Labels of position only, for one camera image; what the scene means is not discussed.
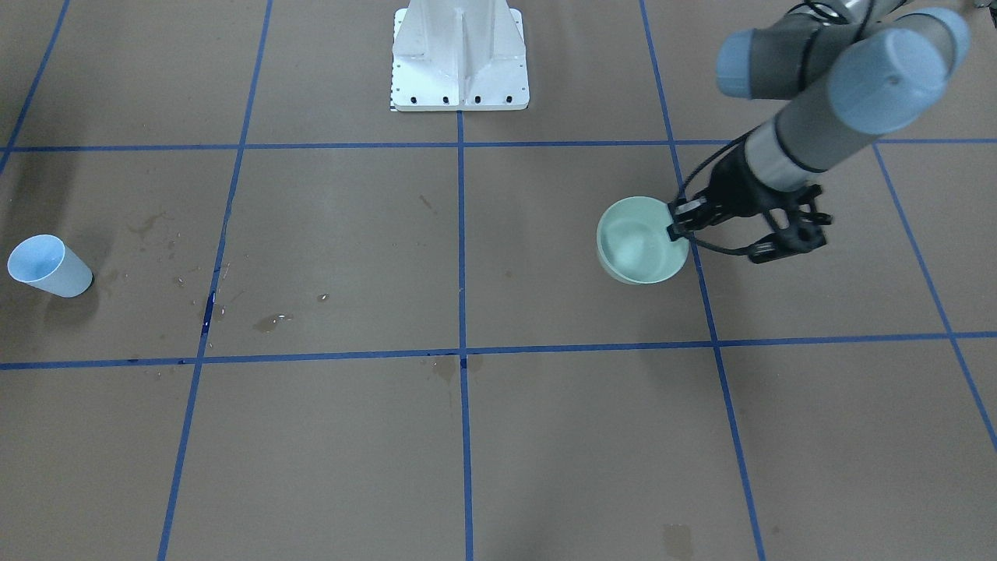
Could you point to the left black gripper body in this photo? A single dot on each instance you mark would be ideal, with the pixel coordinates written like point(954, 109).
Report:
point(734, 189)

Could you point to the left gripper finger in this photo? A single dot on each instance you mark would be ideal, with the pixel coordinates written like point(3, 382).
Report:
point(690, 215)

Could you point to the mint green bowl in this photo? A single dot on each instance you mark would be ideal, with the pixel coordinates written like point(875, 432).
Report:
point(633, 244)

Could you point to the light blue plastic cup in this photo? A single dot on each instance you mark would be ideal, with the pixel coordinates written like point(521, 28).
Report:
point(47, 263)

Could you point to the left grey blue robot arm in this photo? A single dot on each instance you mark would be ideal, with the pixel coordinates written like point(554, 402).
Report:
point(846, 80)

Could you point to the white column pedestal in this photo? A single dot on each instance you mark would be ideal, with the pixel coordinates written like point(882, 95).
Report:
point(459, 56)

